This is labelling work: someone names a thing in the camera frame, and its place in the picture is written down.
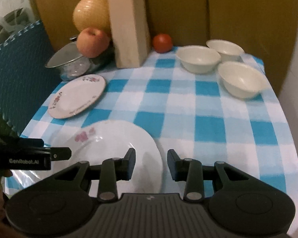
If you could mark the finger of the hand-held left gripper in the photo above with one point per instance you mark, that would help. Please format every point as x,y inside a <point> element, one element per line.
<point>62,153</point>

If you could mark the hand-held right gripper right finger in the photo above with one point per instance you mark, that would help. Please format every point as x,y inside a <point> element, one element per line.
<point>170,163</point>

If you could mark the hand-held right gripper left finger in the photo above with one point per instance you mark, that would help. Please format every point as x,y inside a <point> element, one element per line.
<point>131,163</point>

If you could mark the large white floral plate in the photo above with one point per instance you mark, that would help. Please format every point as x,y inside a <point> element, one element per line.
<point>109,143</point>

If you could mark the white bowl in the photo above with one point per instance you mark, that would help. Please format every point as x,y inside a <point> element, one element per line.
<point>226,48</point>
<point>198,58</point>
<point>241,80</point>

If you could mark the person's left hand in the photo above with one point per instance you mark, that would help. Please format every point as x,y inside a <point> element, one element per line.
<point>6,173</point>

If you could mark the blue checked tablecloth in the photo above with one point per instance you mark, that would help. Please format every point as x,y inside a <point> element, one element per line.
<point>178,109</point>

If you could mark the small white floral plate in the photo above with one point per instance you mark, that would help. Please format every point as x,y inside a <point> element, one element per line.
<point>75,96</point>

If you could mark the teal foam mat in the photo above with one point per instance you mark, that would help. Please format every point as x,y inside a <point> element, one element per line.
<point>19,79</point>

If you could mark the steel pot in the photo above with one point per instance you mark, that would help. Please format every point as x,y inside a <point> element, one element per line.
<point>75,70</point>

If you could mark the red apple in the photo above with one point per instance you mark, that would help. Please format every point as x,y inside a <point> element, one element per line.
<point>92,42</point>

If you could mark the red tomato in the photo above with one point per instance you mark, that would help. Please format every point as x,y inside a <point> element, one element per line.
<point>162,43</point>

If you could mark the wooden knife block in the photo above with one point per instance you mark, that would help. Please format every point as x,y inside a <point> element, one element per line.
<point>129,32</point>

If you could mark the yellow onion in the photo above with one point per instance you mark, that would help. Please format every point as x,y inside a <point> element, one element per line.
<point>90,12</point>

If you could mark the brown wooden cabinet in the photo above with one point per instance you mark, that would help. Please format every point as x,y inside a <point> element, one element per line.
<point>188,10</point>

